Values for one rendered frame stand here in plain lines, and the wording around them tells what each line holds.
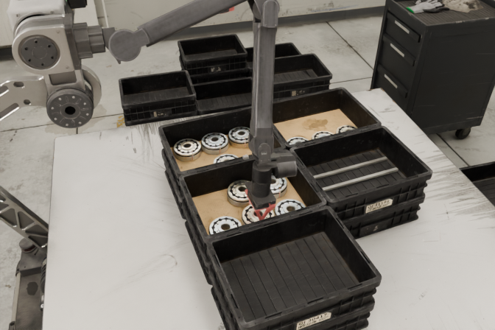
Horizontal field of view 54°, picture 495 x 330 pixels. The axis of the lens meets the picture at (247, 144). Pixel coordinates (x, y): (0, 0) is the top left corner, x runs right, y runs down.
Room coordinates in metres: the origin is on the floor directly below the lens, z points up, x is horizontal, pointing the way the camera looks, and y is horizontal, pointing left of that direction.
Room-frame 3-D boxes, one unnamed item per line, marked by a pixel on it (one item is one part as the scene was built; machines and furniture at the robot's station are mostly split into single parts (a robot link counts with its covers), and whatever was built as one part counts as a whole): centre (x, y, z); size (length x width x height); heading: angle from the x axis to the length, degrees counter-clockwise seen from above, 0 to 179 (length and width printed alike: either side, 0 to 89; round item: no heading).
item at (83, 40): (1.12, 0.40, 1.45); 0.09 x 0.08 x 0.12; 15
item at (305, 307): (0.86, -0.12, 0.92); 0.40 x 0.30 x 0.02; 111
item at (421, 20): (2.76, -1.19, 0.45); 0.60 x 0.45 x 0.90; 105
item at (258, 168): (1.07, -0.05, 1.06); 0.07 x 0.06 x 0.07; 104
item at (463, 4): (2.83, -1.29, 0.88); 0.29 x 0.22 x 0.03; 105
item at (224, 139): (1.49, 0.13, 0.86); 0.10 x 0.10 x 0.01
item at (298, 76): (2.55, -0.27, 0.37); 0.40 x 0.30 x 0.45; 105
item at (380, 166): (1.29, -0.38, 0.87); 0.40 x 0.30 x 0.11; 111
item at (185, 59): (2.83, 0.23, 0.37); 0.40 x 0.30 x 0.45; 105
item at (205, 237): (1.14, -0.01, 0.92); 0.40 x 0.30 x 0.02; 111
